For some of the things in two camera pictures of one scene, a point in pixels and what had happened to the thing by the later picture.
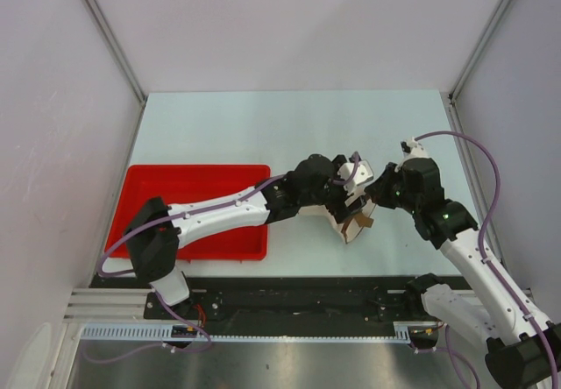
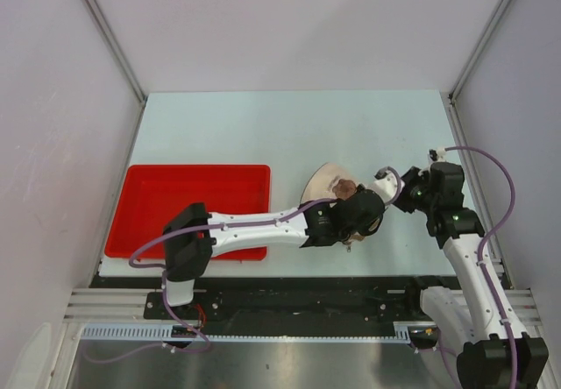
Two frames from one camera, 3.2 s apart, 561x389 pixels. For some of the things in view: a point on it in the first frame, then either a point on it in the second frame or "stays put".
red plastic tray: x=178 y=184 stays put
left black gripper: x=338 y=209 -> x=365 y=229
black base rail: x=292 y=300 stays put
